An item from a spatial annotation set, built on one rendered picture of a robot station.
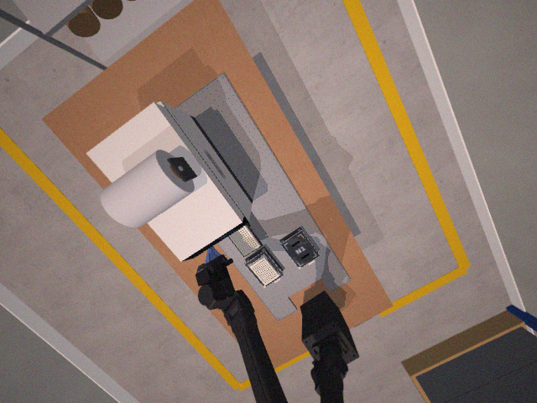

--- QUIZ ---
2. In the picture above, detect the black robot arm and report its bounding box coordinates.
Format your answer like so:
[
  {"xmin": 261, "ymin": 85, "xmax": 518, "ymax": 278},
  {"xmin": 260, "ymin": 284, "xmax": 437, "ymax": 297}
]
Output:
[{"xmin": 196, "ymin": 263, "xmax": 349, "ymax": 403}]

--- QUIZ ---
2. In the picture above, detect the white cylinder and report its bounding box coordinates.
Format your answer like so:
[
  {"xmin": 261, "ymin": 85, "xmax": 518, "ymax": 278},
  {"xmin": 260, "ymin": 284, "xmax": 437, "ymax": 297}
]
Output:
[{"xmin": 100, "ymin": 149, "xmax": 195, "ymax": 228}]

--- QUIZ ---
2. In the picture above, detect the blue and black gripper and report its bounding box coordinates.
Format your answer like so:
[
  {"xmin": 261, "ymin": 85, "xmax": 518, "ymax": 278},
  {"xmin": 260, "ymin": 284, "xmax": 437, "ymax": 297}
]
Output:
[{"xmin": 205, "ymin": 246, "xmax": 233, "ymax": 283}]

